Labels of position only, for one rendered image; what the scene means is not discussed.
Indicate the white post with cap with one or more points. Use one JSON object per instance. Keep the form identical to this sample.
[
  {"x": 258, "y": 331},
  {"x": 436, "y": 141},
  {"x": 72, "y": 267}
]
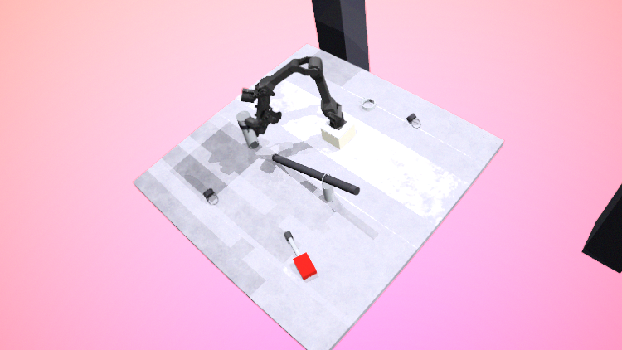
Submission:
[{"x": 251, "y": 139}]

